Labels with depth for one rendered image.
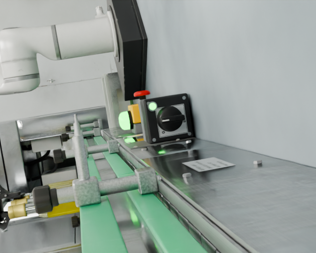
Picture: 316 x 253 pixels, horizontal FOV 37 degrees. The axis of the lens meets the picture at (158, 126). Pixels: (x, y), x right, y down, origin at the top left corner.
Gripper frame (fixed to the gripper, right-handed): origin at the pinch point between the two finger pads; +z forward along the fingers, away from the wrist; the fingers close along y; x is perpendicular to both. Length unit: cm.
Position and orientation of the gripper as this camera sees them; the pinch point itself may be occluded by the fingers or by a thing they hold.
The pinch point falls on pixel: (17, 203)
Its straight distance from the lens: 142.4
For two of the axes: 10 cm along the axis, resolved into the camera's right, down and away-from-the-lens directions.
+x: 0.8, -0.9, 9.9
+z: 9.8, -1.5, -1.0
